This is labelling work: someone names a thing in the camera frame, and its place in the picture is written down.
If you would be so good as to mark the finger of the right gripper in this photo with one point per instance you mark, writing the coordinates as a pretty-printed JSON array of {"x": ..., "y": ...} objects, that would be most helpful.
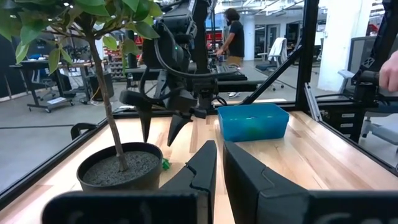
[
  {"x": 177, "y": 124},
  {"x": 144, "y": 118}
]

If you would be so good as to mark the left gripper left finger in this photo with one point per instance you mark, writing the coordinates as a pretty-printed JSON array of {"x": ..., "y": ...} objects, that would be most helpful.
[{"x": 199, "y": 180}]

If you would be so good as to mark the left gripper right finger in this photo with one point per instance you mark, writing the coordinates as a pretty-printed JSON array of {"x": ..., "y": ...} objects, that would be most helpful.
[{"x": 248, "y": 193}]

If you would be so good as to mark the yellow toy pineapple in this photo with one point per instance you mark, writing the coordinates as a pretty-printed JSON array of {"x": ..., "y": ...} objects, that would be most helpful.
[{"x": 166, "y": 164}]

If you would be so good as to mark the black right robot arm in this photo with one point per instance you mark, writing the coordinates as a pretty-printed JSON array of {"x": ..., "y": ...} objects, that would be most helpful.
[{"x": 177, "y": 18}]

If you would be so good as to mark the blue plastic tupperware container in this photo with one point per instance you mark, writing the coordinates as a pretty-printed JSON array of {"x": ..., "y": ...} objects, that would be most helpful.
[{"x": 252, "y": 124}]

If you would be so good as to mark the black waste bin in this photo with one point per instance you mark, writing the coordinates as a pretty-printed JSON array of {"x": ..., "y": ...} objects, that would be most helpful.
[{"x": 101, "y": 87}]

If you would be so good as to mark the green potted plant black pot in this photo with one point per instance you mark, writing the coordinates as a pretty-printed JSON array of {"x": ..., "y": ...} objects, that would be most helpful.
[{"x": 124, "y": 168}]

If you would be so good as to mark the black background desk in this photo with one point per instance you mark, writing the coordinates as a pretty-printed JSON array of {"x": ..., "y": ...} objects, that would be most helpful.
[{"x": 242, "y": 77}]

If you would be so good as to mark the person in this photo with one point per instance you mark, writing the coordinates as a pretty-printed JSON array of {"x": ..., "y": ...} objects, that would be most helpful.
[{"x": 236, "y": 37}]

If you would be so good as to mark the office chair with white cloth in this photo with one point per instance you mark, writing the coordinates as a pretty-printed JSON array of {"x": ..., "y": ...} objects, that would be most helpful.
[{"x": 276, "y": 49}]

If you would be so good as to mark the black wheeled desk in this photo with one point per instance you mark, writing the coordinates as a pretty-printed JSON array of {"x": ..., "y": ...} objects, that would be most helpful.
[{"x": 46, "y": 63}]

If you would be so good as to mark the black drawer cabinet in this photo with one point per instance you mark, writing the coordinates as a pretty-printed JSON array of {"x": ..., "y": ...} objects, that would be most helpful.
[{"x": 345, "y": 121}]

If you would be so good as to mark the grey office chair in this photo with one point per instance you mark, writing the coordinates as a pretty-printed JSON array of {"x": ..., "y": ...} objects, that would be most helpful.
[{"x": 357, "y": 53}]

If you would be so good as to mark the person's hand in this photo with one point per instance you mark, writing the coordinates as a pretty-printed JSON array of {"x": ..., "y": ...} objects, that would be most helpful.
[{"x": 390, "y": 73}]

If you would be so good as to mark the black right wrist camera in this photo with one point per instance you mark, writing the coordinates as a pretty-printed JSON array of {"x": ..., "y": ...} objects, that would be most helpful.
[{"x": 205, "y": 87}]

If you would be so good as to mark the black frame clamp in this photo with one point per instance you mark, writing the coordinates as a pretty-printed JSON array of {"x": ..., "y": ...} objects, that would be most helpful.
[{"x": 76, "y": 129}]

